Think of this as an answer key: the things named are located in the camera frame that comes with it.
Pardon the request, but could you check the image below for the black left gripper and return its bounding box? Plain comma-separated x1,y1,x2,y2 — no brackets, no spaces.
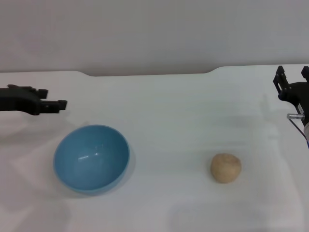
0,84,68,116

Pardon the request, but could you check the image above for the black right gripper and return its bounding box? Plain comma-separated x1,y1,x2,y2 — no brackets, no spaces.
272,65,309,121

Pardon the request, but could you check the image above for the blue ceramic bowl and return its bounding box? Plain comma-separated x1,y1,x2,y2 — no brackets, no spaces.
53,124,131,196

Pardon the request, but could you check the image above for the beige egg yolk pastry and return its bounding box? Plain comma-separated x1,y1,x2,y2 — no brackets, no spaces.
210,153,242,184

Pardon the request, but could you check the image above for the right gripper cable with plug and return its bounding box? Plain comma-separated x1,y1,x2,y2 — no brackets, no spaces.
286,113,309,149

